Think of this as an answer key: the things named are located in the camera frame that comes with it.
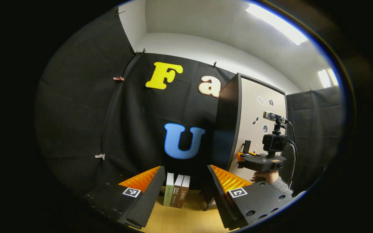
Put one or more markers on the brown book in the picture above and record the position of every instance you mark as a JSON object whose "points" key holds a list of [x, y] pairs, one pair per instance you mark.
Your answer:
{"points": [[183, 194]]}

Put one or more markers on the black backdrop cloth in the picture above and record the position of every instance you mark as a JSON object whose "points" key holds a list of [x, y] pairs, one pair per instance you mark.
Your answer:
{"points": [[76, 113]]}

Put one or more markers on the grey-brown book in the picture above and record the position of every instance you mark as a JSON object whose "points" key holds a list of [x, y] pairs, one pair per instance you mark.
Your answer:
{"points": [[176, 192]]}

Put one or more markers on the small ceiling light panel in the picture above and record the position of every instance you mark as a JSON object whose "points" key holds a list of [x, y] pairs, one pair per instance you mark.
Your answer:
{"points": [[327, 77]]}

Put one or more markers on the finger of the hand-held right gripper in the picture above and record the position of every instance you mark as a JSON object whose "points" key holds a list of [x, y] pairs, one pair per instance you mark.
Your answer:
{"points": [[239, 157]]}

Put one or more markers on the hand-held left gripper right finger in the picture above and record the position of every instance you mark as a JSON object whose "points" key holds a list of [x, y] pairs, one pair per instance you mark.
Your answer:
{"points": [[220, 194]]}

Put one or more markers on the pink clip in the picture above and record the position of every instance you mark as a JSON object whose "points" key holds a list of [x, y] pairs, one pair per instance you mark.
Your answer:
{"points": [[118, 78]]}

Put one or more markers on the dark grey cabinet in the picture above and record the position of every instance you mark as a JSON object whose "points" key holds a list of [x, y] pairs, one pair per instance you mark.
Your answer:
{"points": [[227, 129]]}

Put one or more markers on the green book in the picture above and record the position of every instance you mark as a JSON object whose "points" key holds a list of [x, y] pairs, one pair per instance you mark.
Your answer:
{"points": [[168, 191]]}

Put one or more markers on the white clip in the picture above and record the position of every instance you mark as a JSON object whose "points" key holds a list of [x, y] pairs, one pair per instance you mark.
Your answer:
{"points": [[99, 156]]}

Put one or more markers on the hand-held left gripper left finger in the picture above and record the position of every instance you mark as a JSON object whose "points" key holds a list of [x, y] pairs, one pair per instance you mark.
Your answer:
{"points": [[152, 194]]}

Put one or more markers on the long ceiling light panel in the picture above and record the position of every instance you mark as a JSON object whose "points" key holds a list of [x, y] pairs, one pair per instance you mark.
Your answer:
{"points": [[277, 22]]}

